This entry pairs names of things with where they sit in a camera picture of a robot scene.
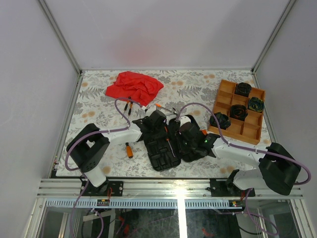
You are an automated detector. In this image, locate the black plastic tool case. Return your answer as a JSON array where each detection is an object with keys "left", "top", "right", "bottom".
[{"left": 144, "top": 115, "right": 217, "bottom": 172}]

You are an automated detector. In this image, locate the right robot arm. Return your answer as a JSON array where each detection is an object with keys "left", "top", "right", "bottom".
[{"left": 176, "top": 122, "right": 301, "bottom": 196}]

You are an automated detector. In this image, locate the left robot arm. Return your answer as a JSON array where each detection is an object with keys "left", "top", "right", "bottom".
[{"left": 66, "top": 110, "right": 166, "bottom": 196}]

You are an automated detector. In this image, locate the flat metal file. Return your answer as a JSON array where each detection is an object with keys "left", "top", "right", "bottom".
[{"left": 156, "top": 104, "right": 171, "bottom": 112}]

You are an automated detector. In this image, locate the steel claw hammer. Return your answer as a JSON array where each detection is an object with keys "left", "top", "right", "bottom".
[{"left": 166, "top": 108, "right": 178, "bottom": 117}]

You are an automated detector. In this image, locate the dark floral rolled cloth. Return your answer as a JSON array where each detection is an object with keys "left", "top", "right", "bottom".
[{"left": 209, "top": 112, "right": 231, "bottom": 129}]

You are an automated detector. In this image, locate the small orange black screwdriver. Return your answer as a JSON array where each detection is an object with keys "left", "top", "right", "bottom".
[{"left": 124, "top": 97, "right": 131, "bottom": 112}]

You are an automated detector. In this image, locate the red crumpled cloth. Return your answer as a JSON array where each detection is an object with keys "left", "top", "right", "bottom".
[{"left": 105, "top": 71, "right": 164, "bottom": 106}]

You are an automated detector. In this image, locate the black orange rolled cloth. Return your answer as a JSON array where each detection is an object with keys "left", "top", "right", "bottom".
[{"left": 230, "top": 104, "right": 248, "bottom": 121}]

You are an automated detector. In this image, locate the wooden compartment tray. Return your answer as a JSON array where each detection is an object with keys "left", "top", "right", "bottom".
[{"left": 213, "top": 80, "right": 265, "bottom": 145}]

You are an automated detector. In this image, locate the blue green rolled cloth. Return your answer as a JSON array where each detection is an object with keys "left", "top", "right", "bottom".
[{"left": 248, "top": 97, "right": 264, "bottom": 113}]

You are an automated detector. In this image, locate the dark rolled cloth top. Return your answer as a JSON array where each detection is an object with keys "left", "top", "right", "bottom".
[{"left": 235, "top": 82, "right": 252, "bottom": 97}]

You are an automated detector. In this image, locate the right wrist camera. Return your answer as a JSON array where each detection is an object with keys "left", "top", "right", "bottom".
[{"left": 180, "top": 116, "right": 191, "bottom": 125}]

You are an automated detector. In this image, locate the orange handled tool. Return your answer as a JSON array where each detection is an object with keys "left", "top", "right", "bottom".
[{"left": 125, "top": 142, "right": 133, "bottom": 159}]

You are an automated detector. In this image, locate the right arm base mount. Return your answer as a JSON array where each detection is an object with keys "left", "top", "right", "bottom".
[{"left": 210, "top": 178, "right": 248, "bottom": 198}]

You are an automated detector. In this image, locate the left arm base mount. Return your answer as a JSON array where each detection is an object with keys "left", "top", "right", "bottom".
[{"left": 82, "top": 180, "right": 124, "bottom": 198}]

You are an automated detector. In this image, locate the aluminium front rail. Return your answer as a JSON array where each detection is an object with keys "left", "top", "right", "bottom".
[{"left": 37, "top": 178, "right": 304, "bottom": 199}]

